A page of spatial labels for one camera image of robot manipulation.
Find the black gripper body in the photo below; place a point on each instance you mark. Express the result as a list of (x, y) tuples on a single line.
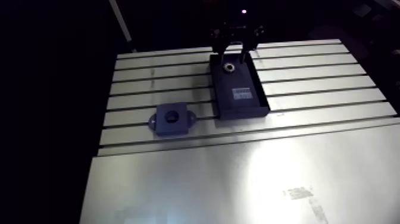
[(236, 33)]

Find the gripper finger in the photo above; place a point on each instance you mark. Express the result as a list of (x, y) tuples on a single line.
[(248, 43), (219, 47)]

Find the steel bearing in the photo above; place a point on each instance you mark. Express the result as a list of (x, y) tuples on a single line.
[(229, 67)]

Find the dark blue-grey housing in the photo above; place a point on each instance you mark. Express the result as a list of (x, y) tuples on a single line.
[(172, 123)]

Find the dark blue-grey tray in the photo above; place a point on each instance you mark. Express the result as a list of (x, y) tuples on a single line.
[(239, 100)]

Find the pale metal post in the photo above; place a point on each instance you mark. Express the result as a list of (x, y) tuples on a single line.
[(122, 22)]

